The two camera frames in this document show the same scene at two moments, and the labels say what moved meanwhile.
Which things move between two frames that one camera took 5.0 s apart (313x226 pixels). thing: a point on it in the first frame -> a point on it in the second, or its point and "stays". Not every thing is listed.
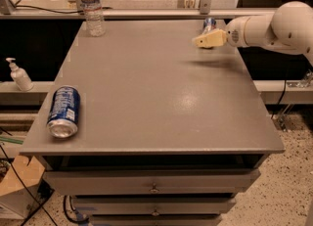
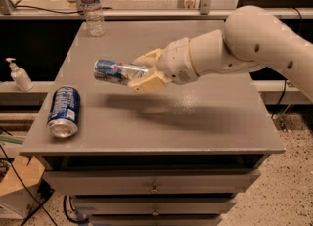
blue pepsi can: x=64 y=113 stays
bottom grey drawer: x=157 y=220 stays
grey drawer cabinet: x=168 y=134 stays
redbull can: x=209 y=24 -> x=113 y=72
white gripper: x=233 y=34 -> x=177 y=61
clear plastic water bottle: x=92 y=7 stays
